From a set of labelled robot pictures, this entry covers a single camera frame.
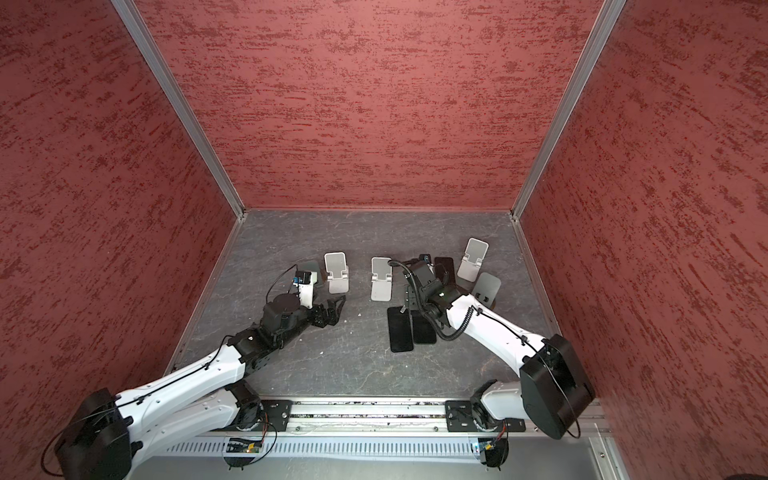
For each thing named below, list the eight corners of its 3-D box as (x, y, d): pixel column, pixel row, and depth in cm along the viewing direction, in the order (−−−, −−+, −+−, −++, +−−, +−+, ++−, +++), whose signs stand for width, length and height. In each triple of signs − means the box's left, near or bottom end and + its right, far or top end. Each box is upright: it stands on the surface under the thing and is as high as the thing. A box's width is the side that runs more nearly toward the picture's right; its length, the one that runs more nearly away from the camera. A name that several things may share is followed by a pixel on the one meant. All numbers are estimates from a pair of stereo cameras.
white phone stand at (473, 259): (455, 276, 103) (461, 258, 95) (463, 255, 109) (469, 236, 101) (475, 283, 102) (483, 265, 93) (482, 261, 108) (490, 242, 99)
